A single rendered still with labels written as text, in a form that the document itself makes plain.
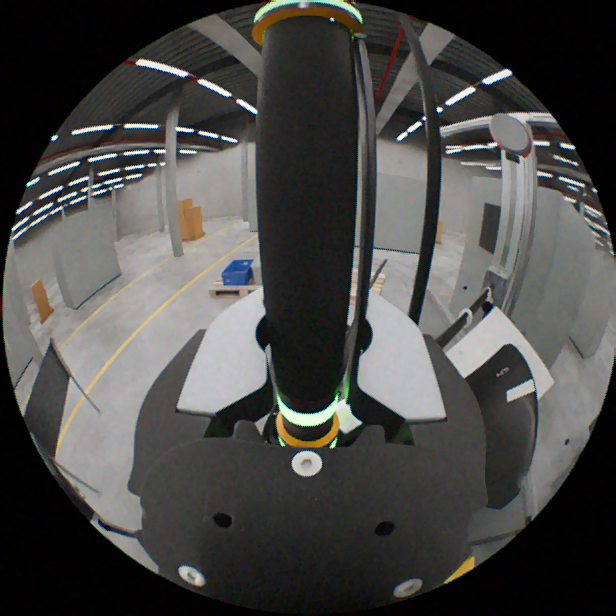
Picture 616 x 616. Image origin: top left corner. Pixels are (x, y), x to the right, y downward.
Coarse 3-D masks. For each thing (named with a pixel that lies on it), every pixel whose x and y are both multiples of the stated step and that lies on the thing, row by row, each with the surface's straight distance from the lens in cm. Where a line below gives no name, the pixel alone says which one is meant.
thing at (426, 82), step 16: (400, 16) 23; (416, 32) 21; (416, 48) 19; (416, 64) 18; (432, 80) 17; (432, 96) 16; (432, 112) 15; (432, 128) 15; (432, 144) 14; (432, 160) 14; (432, 176) 14; (432, 192) 14; (432, 208) 14; (432, 224) 14; (432, 240) 14; (432, 256) 15; (416, 272) 15; (416, 288) 15; (416, 304) 16; (416, 320) 17; (464, 320) 36; (448, 336) 30
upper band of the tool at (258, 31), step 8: (296, 8) 9; (304, 8) 9; (312, 8) 9; (320, 8) 9; (272, 16) 10; (280, 16) 10; (288, 16) 10; (320, 16) 10; (328, 16) 10; (336, 16) 10; (344, 16) 10; (256, 24) 10; (264, 24) 10; (272, 24) 14; (344, 24) 10; (352, 24) 10; (256, 32) 11; (352, 32) 10; (360, 32) 11; (256, 40) 11; (352, 40) 11
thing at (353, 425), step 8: (344, 400) 20; (336, 408) 20; (352, 424) 19; (360, 424) 19; (344, 432) 18; (352, 432) 19; (360, 432) 21; (336, 440) 20; (344, 440) 20; (352, 440) 21
